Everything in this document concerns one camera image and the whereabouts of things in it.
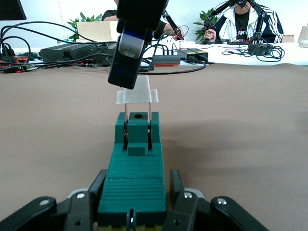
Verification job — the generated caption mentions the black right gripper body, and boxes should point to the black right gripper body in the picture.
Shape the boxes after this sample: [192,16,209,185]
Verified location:
[116,0,169,33]

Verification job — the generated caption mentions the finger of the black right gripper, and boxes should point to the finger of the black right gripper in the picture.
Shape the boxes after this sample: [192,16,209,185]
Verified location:
[107,30,147,90]

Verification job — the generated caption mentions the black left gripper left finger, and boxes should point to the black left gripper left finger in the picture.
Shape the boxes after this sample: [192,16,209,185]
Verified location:
[0,169,108,231]

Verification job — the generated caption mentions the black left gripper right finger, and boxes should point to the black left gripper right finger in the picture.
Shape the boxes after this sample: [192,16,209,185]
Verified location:
[163,169,269,231]

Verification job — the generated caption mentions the cardboard box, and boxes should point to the cardboard box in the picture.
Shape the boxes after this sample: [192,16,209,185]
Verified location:
[77,21,119,43]

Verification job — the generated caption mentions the green potted plant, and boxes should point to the green potted plant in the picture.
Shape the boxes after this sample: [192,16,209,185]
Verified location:
[66,11,103,41]
[193,7,221,42]

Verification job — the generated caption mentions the white power strip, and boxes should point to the white power strip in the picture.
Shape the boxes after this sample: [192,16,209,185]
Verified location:
[178,40,197,49]

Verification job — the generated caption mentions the black power supply unit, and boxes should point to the black power supply unit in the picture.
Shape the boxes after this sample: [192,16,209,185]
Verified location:
[39,42,116,66]

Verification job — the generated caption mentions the black adapter yellow label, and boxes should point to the black adapter yellow label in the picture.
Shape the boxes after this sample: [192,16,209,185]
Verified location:
[177,47,209,61]

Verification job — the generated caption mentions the brown paper table cover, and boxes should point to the brown paper table cover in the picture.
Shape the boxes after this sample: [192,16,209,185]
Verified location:
[0,61,308,231]

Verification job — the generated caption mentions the orange black device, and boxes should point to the orange black device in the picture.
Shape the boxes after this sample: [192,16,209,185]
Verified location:
[0,55,31,73]

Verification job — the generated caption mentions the person in white black jacket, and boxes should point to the person in white black jacket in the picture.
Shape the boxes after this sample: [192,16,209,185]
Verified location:
[204,0,284,44]

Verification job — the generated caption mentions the black monitor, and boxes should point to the black monitor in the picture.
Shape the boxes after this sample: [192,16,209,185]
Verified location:
[0,0,27,21]

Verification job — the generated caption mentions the beige translucent object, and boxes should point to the beige translucent object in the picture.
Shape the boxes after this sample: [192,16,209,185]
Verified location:
[297,25,308,48]

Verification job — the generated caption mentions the black curved cable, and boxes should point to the black curved cable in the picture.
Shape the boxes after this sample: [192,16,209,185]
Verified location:
[138,61,208,76]

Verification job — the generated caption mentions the long black cable loop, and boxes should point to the long black cable loop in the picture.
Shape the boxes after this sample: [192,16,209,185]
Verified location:
[0,21,109,73]

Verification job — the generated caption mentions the tangled black cables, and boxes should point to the tangled black cables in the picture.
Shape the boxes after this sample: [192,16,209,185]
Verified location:
[226,42,286,63]

